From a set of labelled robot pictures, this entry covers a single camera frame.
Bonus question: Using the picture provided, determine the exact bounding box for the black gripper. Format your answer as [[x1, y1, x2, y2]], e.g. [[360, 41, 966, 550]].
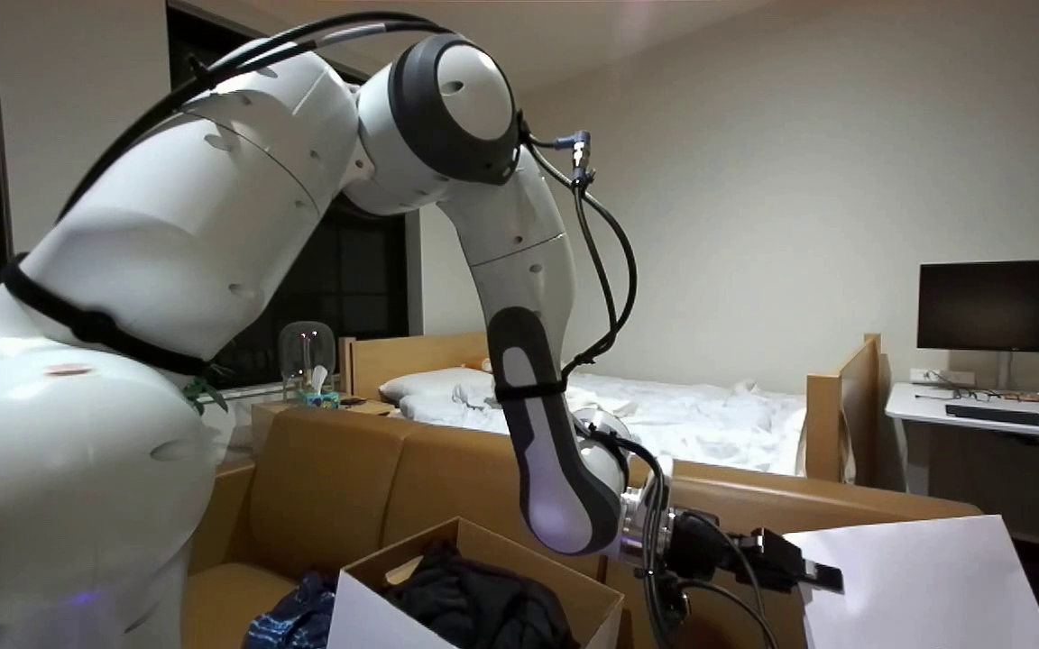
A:
[[665, 507, 848, 598]]

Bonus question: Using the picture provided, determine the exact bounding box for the white paper sheet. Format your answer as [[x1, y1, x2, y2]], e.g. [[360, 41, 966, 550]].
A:
[[782, 510, 1039, 649]]

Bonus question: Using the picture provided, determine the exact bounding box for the white cardboard box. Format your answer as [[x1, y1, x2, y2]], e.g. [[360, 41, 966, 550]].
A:
[[325, 516, 628, 649]]

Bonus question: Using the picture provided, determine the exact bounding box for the tan leather sofa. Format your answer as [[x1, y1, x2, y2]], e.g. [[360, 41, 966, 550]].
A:
[[182, 407, 1039, 649]]

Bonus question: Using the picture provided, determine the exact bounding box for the blue patterned cloth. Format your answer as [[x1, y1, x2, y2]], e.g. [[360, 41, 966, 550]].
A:
[[241, 572, 338, 649]]

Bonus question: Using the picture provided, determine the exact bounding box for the wooden bed with white bedding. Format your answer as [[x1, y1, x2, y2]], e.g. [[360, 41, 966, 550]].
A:
[[338, 327, 896, 485]]

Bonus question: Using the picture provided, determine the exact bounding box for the white desk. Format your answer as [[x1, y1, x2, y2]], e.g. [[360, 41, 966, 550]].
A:
[[884, 377, 1039, 560]]

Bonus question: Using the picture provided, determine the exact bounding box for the black keyboard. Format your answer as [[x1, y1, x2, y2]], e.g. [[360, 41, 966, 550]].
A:
[[943, 401, 1039, 429]]

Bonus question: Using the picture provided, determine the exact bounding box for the black computer monitor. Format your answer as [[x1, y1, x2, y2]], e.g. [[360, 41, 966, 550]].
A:
[[914, 257, 1039, 390]]

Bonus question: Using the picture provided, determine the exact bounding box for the flat white pillow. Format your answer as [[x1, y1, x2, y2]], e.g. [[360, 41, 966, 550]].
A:
[[376, 364, 503, 410]]

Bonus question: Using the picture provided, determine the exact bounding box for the glass dome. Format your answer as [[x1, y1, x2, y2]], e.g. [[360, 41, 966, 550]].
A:
[[277, 316, 344, 410]]

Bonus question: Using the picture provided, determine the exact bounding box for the green plant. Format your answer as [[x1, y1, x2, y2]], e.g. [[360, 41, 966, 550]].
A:
[[176, 372, 235, 419]]

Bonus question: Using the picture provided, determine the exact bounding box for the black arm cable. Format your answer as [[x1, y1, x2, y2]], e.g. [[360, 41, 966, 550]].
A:
[[56, 6, 786, 649]]

